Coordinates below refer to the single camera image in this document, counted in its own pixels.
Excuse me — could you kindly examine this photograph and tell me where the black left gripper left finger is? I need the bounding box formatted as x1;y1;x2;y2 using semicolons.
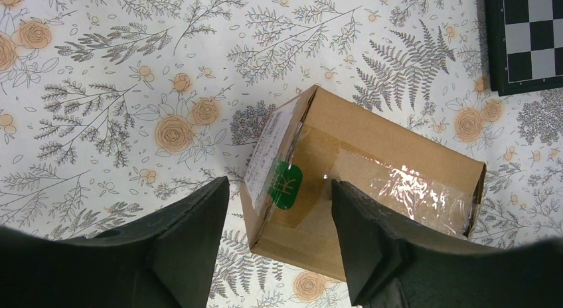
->
1;177;230;307

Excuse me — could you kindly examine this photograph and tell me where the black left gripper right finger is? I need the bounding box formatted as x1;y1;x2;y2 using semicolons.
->
331;181;562;307

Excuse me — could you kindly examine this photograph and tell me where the brown cardboard express box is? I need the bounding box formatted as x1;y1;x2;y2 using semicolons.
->
241;85;486;281

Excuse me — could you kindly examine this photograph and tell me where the floral table mat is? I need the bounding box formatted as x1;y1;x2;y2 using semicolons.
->
1;0;562;307

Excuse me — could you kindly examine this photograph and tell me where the black white checkerboard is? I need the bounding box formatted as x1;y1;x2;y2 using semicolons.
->
484;0;562;96

